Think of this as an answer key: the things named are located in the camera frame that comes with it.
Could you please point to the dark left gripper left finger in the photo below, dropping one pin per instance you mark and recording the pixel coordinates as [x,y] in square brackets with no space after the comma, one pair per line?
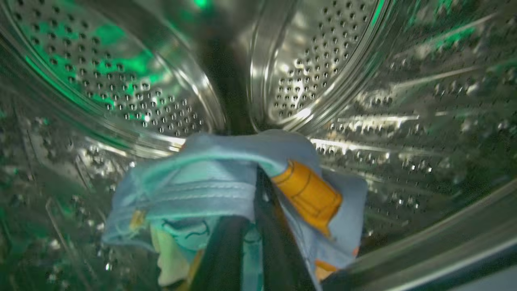
[226,258]

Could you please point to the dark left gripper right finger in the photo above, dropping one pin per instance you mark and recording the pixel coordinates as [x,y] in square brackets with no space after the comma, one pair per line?
[278,250]

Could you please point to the blue bear-print garment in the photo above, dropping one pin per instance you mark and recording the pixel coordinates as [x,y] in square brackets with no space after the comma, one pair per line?
[202,182]

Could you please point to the grey rubber door gasket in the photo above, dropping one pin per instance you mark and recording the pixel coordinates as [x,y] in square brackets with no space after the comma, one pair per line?
[484,279]

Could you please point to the perforated steel washer drum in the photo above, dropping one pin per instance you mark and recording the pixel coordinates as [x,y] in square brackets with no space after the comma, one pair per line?
[121,81]

